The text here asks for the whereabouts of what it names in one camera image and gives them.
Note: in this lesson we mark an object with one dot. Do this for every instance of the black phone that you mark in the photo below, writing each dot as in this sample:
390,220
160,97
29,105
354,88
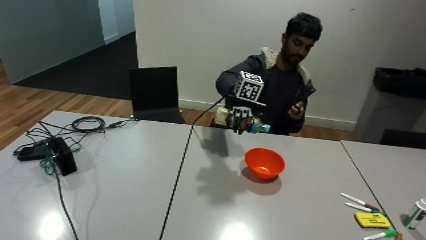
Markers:
304,96

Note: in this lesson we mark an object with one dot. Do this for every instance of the yellow sponge eraser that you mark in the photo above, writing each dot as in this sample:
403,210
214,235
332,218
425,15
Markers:
372,220

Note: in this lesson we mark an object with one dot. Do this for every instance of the green and white marker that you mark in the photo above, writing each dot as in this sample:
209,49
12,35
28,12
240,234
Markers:
381,234

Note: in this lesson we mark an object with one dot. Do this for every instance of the white marker with green cap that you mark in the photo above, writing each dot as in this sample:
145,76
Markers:
361,208

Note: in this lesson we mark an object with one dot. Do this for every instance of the black chair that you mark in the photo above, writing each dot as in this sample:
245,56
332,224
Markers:
155,95

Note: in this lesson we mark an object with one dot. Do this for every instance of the orange plastic bowl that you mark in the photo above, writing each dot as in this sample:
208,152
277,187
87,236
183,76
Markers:
265,163

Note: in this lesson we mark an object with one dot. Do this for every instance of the black box device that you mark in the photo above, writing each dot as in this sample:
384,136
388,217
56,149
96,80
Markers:
63,156

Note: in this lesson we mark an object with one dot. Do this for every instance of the white marker with red cap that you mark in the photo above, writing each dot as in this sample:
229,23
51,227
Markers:
358,201

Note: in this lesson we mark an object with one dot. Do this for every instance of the grey bin with black bag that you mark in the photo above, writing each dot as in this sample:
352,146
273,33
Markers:
390,106

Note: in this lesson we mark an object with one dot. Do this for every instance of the the person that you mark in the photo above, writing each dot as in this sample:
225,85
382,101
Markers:
284,83

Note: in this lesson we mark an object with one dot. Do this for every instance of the white cube with black markers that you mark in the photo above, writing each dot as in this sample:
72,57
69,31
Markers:
249,86

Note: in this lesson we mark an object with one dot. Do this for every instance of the flat black adapter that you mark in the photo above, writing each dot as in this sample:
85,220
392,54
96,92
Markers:
31,153

